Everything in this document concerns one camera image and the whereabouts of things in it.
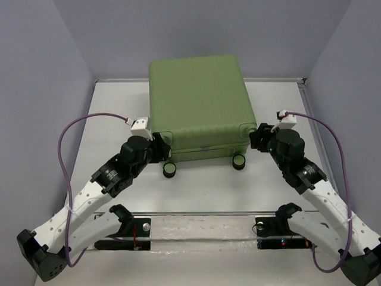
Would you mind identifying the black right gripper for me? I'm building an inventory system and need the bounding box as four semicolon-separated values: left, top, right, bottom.
249;122;287;170

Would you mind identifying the green hard-shell suitcase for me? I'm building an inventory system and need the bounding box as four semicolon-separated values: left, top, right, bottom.
148;55;257;178

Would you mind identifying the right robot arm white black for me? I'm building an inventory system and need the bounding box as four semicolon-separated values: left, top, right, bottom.
249;123;380;285

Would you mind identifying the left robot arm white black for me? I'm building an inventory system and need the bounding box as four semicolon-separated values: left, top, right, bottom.
17;132;171;282

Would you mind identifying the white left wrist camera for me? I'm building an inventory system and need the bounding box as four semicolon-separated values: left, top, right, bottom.
130;116;153;141

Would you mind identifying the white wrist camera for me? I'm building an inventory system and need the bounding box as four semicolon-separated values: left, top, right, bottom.
130;116;153;141
270;109;297;133

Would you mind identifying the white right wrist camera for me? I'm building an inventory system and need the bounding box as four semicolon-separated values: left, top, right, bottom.
270;109;297;133

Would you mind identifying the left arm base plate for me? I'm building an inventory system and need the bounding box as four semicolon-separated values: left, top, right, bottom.
93;216;151;251

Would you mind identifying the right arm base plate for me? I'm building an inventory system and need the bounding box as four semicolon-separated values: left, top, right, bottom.
252;216;312;250

